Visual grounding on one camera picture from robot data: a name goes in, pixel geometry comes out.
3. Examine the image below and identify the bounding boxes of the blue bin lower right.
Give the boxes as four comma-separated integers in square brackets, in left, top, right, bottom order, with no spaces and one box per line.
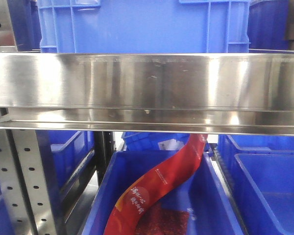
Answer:
[217,135,294,235]

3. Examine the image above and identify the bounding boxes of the blue bin lower left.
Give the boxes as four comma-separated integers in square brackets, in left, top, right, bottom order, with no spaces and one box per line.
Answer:
[49,130,95,194]

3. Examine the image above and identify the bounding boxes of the blue bin rear centre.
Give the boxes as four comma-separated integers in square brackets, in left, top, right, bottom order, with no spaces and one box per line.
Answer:
[122,132,190,151]

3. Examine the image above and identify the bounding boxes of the dark red mesh packet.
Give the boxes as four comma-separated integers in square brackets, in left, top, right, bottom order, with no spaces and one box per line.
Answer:
[135,203,190,235]

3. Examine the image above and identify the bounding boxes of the dark blue bin upper right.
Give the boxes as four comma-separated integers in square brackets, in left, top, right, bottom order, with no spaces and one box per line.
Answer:
[247,0,289,50]

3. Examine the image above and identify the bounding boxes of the blue bin lower centre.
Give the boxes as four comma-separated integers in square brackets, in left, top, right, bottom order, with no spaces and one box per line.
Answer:
[82,150,243,235]

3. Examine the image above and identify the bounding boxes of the red printed snack bag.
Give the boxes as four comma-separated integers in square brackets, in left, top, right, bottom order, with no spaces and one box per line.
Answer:
[104,134,208,235]

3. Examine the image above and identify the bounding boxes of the perforated steel shelf upright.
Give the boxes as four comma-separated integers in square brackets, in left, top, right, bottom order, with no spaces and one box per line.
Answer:
[0,129,66,235]

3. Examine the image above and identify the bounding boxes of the stainless steel shelf beam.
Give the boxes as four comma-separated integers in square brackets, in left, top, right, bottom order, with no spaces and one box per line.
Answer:
[0,53,294,136]

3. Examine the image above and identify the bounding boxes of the blue crate on upper shelf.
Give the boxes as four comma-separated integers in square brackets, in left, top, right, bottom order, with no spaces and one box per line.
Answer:
[37,0,250,53]

